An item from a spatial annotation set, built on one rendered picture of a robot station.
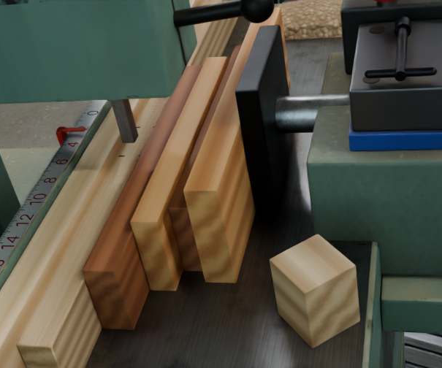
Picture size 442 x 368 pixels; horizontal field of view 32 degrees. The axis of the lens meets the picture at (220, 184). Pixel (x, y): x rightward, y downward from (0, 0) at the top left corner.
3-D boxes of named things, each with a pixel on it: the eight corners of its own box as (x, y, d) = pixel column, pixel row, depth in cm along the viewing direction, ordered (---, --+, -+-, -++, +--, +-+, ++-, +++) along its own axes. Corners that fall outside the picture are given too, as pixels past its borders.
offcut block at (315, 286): (361, 321, 42) (356, 264, 39) (312, 350, 41) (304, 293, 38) (324, 288, 44) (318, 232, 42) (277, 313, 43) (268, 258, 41)
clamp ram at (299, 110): (368, 209, 49) (360, 86, 43) (254, 209, 51) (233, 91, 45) (375, 131, 56) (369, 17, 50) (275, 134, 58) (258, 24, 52)
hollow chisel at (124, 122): (134, 143, 51) (116, 77, 48) (122, 143, 51) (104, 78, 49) (138, 135, 52) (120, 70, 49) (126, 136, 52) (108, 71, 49)
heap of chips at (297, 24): (362, 36, 69) (362, 17, 68) (255, 41, 72) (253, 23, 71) (367, 4, 75) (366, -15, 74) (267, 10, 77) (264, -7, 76)
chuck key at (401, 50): (437, 83, 41) (437, 67, 41) (364, 86, 42) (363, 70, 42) (436, 28, 47) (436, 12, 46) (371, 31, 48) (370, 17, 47)
